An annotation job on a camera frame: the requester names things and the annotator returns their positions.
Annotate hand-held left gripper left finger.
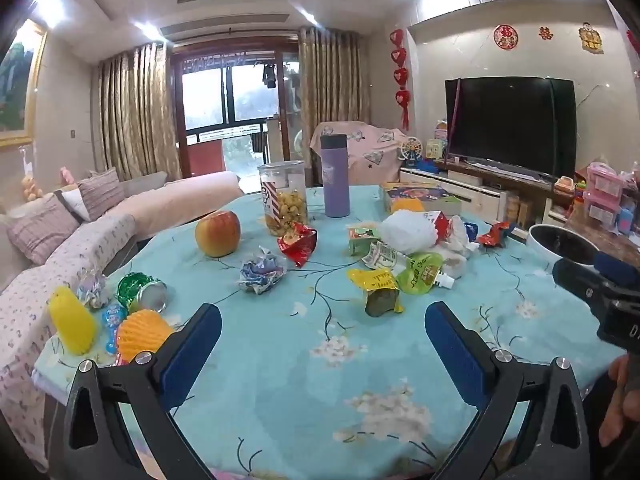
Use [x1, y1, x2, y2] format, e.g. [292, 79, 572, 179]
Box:
[47, 302, 223, 480]

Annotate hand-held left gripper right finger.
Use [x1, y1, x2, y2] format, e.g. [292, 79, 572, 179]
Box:
[424, 301, 593, 480]

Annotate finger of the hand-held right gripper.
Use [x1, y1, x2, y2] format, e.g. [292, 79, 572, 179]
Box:
[552, 255, 610, 314]
[594, 251, 630, 282]

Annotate white rimmed trash bin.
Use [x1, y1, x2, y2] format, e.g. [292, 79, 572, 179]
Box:
[527, 223, 601, 281]

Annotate crushed green can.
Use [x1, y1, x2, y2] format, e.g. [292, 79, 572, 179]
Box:
[116, 272, 168, 313]

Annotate small light blue wrapper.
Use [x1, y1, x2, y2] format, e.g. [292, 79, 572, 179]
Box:
[100, 302, 128, 356]

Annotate red candy wrapper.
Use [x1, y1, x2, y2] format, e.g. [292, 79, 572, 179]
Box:
[477, 221, 517, 250]

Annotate green spouted pouch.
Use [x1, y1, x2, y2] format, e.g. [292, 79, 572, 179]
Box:
[395, 252, 457, 295]

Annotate yellow foil wrapper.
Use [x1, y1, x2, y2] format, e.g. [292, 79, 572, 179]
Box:
[347, 268, 405, 317]

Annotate blue white wrapper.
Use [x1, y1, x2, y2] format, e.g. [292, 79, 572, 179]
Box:
[237, 253, 287, 294]

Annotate white red paper bag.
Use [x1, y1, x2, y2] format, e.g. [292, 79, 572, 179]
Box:
[439, 215, 482, 278]

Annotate silver foil wrapper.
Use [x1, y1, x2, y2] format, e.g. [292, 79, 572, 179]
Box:
[76, 267, 110, 309]

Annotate white green printed wrapper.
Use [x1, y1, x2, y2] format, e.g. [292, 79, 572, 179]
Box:
[361, 240, 401, 271]

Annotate yellow foam fruit net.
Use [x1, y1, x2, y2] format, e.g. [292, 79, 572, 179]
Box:
[48, 286, 97, 357]

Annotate white foam fruit net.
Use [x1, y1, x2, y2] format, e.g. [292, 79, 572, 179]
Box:
[378, 208, 438, 255]

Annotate green drink carton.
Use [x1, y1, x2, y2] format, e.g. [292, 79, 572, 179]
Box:
[346, 224, 383, 257]

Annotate red snack bag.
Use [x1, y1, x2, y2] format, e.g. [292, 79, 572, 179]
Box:
[277, 221, 319, 268]

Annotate person's right hand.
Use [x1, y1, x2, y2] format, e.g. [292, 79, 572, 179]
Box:
[599, 354, 640, 449]

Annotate brown marble table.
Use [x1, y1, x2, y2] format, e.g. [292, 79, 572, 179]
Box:
[565, 200, 640, 261]

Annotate pink lidded storage box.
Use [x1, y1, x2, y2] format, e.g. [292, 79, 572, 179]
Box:
[582, 192, 623, 226]
[586, 162, 626, 196]

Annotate teal floral tablecloth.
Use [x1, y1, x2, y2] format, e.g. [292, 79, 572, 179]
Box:
[32, 182, 626, 480]

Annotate red yellow apple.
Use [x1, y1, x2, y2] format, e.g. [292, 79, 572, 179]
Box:
[195, 210, 242, 259]

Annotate white television cabinet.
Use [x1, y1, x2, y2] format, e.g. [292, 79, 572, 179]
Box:
[399, 157, 571, 231]

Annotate pink covered sofa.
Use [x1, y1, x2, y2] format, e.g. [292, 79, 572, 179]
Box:
[0, 170, 246, 471]

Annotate stack of colourful books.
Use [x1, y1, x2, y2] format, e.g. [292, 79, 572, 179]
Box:
[378, 181, 463, 217]

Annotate black flat television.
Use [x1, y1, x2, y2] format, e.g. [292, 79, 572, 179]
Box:
[445, 77, 577, 181]

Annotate clear jar of snacks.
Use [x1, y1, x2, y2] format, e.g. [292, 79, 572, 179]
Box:
[257, 160, 310, 237]

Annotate striped pink pillow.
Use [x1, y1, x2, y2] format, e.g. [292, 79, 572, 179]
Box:
[6, 193, 81, 266]
[77, 167, 126, 222]

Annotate ferris wheel toy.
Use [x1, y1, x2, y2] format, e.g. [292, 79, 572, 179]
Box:
[399, 136, 425, 168]

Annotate purple thermos bottle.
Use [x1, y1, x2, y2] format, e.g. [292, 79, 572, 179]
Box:
[320, 134, 351, 218]

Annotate pink printed cover cloth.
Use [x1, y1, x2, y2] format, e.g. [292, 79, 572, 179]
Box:
[309, 121, 408, 186]

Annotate wooden framed glass doors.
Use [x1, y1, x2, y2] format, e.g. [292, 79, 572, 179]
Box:
[170, 37, 301, 193]

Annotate beige patterned curtain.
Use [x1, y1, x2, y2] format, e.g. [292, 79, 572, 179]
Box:
[298, 26, 371, 186]
[97, 42, 183, 183]

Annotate gold framed painting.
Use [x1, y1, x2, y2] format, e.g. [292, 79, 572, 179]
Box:
[0, 19, 48, 148]

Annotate yellow figure wall decoration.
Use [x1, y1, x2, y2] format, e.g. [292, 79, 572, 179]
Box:
[578, 22, 605, 54]

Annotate round red wall decoration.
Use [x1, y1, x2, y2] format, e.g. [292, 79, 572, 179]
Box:
[493, 24, 519, 51]

